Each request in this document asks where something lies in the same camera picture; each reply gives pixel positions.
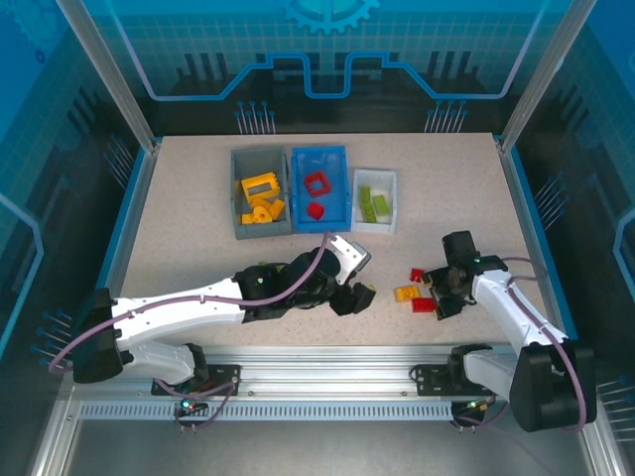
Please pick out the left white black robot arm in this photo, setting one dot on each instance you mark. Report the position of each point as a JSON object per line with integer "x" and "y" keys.
{"x": 173, "y": 307}

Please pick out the blue plastic bin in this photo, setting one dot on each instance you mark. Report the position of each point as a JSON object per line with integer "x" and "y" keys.
{"x": 337, "y": 218}

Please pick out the grey plastic bin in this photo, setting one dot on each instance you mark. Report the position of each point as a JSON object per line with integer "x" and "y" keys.
{"x": 258, "y": 161}

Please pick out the aluminium side rail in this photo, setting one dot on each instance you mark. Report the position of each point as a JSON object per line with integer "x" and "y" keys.
{"x": 131, "y": 218}
{"x": 523, "y": 198}

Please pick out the aluminium wide mounting rail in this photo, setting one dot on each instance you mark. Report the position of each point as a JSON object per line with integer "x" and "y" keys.
{"x": 322, "y": 369}

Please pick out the red small lego brick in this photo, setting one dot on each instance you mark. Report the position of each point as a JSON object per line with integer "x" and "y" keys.
{"x": 416, "y": 275}

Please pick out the red lego window frame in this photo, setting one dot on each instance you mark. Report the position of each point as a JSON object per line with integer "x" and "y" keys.
{"x": 317, "y": 175}

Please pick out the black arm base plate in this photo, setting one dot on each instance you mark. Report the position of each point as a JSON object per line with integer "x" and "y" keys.
{"x": 431, "y": 382}
{"x": 223, "y": 378}

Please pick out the yellow lego window frame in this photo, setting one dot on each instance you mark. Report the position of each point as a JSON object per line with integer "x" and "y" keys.
{"x": 248, "y": 188}

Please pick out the orange lego brick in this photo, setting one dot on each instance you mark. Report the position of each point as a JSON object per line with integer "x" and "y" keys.
{"x": 246, "y": 219}
{"x": 278, "y": 208}
{"x": 406, "y": 293}

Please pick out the white plastic bin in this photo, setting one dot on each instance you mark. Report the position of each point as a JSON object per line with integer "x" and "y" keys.
{"x": 377, "y": 178}

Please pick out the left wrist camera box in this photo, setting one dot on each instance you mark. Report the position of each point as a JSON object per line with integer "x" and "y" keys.
{"x": 354, "y": 255}

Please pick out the red square lego brick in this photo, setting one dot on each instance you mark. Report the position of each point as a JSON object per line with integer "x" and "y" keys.
{"x": 315, "y": 211}

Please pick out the small connector with LED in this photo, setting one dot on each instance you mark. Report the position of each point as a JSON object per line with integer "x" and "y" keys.
{"x": 188, "y": 404}
{"x": 476, "y": 406}

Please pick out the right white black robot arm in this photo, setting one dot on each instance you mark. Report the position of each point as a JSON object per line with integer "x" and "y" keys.
{"x": 511, "y": 317}

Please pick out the aluminium frame post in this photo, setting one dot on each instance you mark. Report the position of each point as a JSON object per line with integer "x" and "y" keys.
{"x": 543, "y": 74}
{"x": 115, "y": 74}

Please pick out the red long lego brick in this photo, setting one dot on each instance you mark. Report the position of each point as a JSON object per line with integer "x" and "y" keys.
{"x": 422, "y": 305}

